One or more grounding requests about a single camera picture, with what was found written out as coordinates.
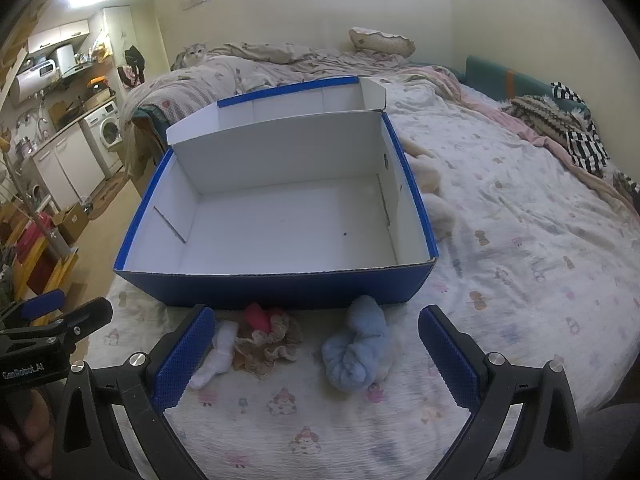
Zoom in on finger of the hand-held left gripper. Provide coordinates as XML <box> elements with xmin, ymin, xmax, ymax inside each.
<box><xmin>0</xmin><ymin>297</ymin><xmax>114</xmax><ymax>358</ymax></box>
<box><xmin>0</xmin><ymin>289</ymin><xmax>67</xmax><ymax>330</ymax></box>

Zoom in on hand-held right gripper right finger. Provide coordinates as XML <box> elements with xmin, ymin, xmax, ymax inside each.
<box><xmin>417</xmin><ymin>304</ymin><xmax>583</xmax><ymax>480</ymax></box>

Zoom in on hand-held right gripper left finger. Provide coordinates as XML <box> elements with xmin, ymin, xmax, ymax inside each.
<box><xmin>52</xmin><ymin>304</ymin><xmax>217</xmax><ymax>480</ymax></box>

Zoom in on white sock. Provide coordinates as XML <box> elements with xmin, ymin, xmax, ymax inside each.
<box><xmin>188</xmin><ymin>321</ymin><xmax>240</xmax><ymax>390</ymax></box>

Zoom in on red soft cloth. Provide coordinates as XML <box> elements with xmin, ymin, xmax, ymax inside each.
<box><xmin>244</xmin><ymin>303</ymin><xmax>282</xmax><ymax>334</ymax></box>

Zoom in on brown frilly cloth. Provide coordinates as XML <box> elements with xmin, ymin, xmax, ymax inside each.
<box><xmin>232</xmin><ymin>310</ymin><xmax>304</xmax><ymax>380</ymax></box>

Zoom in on light blue sock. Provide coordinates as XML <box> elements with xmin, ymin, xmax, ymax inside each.
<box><xmin>321</xmin><ymin>296</ymin><xmax>394</xmax><ymax>395</ymax></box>

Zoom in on blue cardboard box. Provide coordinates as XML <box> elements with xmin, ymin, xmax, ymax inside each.
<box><xmin>112</xmin><ymin>76</ymin><xmax>440</xmax><ymax>311</ymax></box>

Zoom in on person's left hand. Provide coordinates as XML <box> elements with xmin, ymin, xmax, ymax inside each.
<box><xmin>0</xmin><ymin>392</ymin><xmax>55</xmax><ymax>480</ymax></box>

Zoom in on yellow wooden rack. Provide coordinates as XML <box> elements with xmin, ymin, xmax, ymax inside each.
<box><xmin>0</xmin><ymin>209</ymin><xmax>81</xmax><ymax>322</ymax></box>

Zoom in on brown cardboard box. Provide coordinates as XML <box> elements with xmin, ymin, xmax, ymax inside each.
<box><xmin>52</xmin><ymin>202</ymin><xmax>90</xmax><ymax>244</ymax></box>

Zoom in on white printed bedsheet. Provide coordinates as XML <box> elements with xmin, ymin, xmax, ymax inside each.
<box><xmin>85</xmin><ymin>77</ymin><xmax>640</xmax><ymax>480</ymax></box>

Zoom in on brown floor mat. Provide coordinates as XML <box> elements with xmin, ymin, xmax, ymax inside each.
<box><xmin>87</xmin><ymin>172</ymin><xmax>132</xmax><ymax>221</ymax></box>

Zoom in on white base cabinet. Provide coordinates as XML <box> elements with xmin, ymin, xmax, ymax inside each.
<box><xmin>32</xmin><ymin>122</ymin><xmax>107</xmax><ymax>212</ymax></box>

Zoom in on person's grey trousers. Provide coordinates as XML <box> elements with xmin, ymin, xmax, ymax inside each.
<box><xmin>575</xmin><ymin>399</ymin><xmax>640</xmax><ymax>480</ymax></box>

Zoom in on white washing machine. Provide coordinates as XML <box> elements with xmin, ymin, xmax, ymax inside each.
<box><xmin>81</xmin><ymin>101</ymin><xmax>125</xmax><ymax>177</ymax></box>

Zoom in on cream plush toy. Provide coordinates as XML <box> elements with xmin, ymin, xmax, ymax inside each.
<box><xmin>400</xmin><ymin>135</ymin><xmax>454</xmax><ymax>241</ymax></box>

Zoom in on white water heater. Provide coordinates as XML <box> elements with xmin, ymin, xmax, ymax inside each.
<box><xmin>10</xmin><ymin>57</ymin><xmax>64</xmax><ymax>107</ymax></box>

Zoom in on black and white striped cloth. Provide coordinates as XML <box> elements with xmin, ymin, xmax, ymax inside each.
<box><xmin>550</xmin><ymin>81</ymin><xmax>612</xmax><ymax>179</ymax></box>

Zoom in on pink blanket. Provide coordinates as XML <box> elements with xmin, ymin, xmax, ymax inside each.
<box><xmin>415</xmin><ymin>64</ymin><xmax>623</xmax><ymax>203</ymax></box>

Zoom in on dark hanging clothes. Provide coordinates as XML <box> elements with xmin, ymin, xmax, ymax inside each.
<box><xmin>122</xmin><ymin>45</ymin><xmax>146</xmax><ymax>86</ymax></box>

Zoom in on patterned knit cloth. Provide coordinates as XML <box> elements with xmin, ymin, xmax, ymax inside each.
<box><xmin>502</xmin><ymin>94</ymin><xmax>597</xmax><ymax>147</ymax></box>

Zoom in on beige floral duvet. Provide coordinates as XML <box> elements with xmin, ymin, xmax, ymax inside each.
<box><xmin>122</xmin><ymin>42</ymin><xmax>412</xmax><ymax>128</ymax></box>

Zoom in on teal headboard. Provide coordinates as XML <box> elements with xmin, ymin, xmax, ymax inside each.
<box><xmin>465</xmin><ymin>55</ymin><xmax>576</xmax><ymax>111</ymax></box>

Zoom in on grey and white cat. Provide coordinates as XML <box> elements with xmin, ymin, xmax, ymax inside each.
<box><xmin>172</xmin><ymin>42</ymin><xmax>211</xmax><ymax>70</ymax></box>

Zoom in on cream frilled pillow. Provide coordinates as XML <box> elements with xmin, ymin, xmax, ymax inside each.
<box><xmin>348</xmin><ymin>27</ymin><xmax>417</xmax><ymax>59</ymax></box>

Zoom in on white wall cabinets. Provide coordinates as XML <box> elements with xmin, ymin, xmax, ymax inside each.
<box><xmin>27</xmin><ymin>6</ymin><xmax>139</xmax><ymax>72</ymax></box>

